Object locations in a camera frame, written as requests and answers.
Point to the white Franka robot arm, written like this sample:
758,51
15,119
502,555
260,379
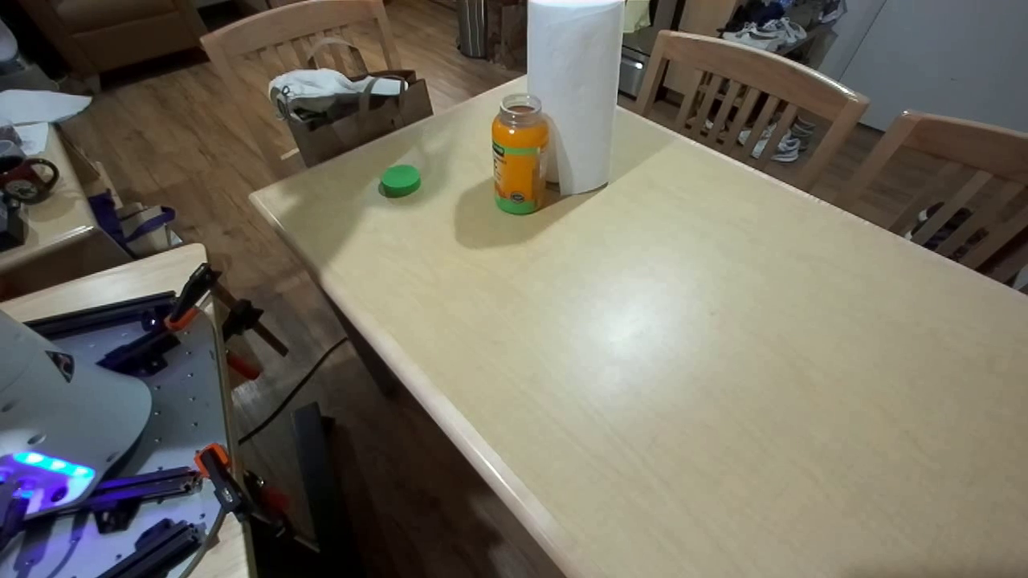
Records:
65,405

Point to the orange juice bottle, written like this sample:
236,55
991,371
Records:
519,161

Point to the green plastic lid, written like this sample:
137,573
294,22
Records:
400,183

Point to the white paper towel roll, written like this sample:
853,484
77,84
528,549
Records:
573,97

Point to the metal trash can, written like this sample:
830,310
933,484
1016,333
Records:
479,27

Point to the white sneaker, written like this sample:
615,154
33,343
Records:
788,147

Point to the black orange bar clamp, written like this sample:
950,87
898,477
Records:
194,290
219,472

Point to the wooden slat-back chair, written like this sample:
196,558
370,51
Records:
966,134
277,22
749,66

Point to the grey robot mounting plate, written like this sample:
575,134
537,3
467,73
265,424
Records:
187,397

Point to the grey shoes pile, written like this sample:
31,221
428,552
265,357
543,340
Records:
772,34

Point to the brown armchair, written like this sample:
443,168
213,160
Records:
118,27

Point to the white door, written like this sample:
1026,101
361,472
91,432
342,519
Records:
941,66

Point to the white paper sheet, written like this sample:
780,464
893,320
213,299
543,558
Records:
43,108

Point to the black headphones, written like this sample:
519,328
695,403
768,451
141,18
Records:
19,161

